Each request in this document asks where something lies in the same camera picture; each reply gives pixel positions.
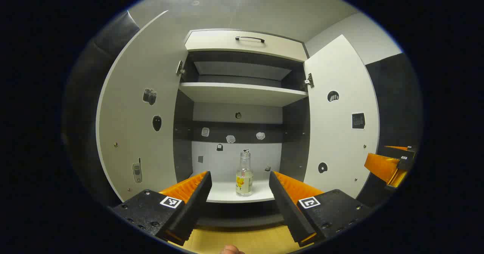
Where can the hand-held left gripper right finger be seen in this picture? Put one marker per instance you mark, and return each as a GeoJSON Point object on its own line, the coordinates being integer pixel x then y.
{"type": "Point", "coordinates": [289, 212]}

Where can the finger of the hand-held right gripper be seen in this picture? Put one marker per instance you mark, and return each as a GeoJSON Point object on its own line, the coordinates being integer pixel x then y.
{"type": "Point", "coordinates": [397, 147]}
{"type": "Point", "coordinates": [382, 167]}

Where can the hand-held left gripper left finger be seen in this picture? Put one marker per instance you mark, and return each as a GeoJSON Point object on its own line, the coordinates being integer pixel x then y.
{"type": "Point", "coordinates": [193, 208]}

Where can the white cabinet door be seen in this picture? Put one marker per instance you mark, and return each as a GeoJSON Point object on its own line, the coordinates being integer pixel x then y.
{"type": "Point", "coordinates": [340, 133]}
{"type": "Point", "coordinates": [140, 133]}

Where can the clear glass bottle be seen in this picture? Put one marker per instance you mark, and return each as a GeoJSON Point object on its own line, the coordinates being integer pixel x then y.
{"type": "Point", "coordinates": [244, 176]}

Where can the white cabinet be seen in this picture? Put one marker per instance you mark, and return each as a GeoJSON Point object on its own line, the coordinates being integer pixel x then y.
{"type": "Point", "coordinates": [242, 95]}

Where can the metal door hinge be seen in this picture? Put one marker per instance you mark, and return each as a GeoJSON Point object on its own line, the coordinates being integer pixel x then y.
{"type": "Point", "coordinates": [180, 68]}
{"type": "Point", "coordinates": [309, 81]}

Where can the white cabinet shelf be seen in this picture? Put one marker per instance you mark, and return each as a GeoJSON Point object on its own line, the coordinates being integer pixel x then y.
{"type": "Point", "coordinates": [242, 93]}

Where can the white cabinet drawer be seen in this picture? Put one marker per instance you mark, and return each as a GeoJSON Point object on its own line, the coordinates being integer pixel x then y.
{"type": "Point", "coordinates": [227, 44]}

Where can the black backdrop cloth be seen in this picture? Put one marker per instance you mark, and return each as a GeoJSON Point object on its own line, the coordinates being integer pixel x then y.
{"type": "Point", "coordinates": [397, 102]}
{"type": "Point", "coordinates": [87, 114]}

